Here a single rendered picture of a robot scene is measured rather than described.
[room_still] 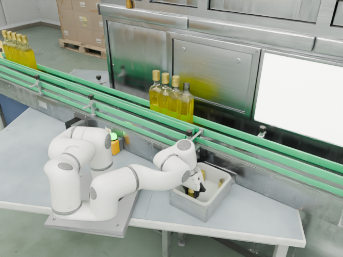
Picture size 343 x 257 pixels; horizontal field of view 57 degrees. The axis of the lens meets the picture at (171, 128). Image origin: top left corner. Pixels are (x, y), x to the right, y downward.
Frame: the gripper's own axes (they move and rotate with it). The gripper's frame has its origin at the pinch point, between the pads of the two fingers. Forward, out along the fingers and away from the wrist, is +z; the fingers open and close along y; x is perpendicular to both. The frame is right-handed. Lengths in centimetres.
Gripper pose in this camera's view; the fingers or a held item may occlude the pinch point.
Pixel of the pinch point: (191, 191)
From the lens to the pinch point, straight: 132.4
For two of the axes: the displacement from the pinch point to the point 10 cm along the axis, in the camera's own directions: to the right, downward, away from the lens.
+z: 1.4, 7.1, 6.9
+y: -8.3, -2.9, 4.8
